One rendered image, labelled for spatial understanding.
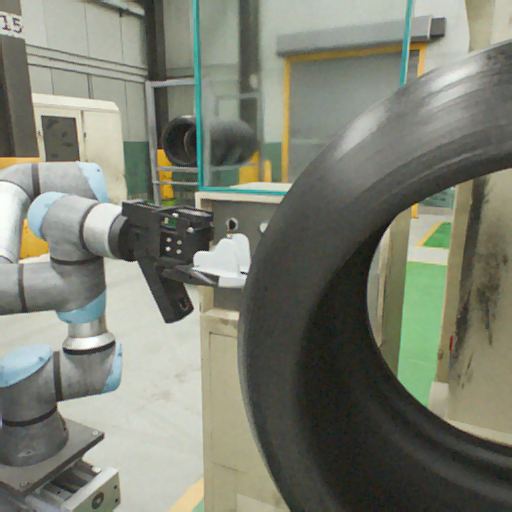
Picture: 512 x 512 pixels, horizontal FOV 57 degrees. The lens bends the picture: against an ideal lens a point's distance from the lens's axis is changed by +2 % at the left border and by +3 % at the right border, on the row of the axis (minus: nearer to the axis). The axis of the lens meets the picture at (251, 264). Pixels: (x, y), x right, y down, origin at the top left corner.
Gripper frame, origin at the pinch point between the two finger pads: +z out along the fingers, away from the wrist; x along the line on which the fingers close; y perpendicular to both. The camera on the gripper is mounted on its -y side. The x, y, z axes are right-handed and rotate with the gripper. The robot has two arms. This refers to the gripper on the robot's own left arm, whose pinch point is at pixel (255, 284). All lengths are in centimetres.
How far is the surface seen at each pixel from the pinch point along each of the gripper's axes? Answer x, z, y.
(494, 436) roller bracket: 26.4, 33.1, -24.9
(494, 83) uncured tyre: -11.4, 20.7, 23.6
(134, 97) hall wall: 895, -738, 23
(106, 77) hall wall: 811, -747, 56
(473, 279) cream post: 28.3, 24.6, -0.9
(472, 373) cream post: 28.3, 28.0, -16.3
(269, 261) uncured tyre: -11.4, 5.9, 7.2
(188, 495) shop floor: 86, -54, -131
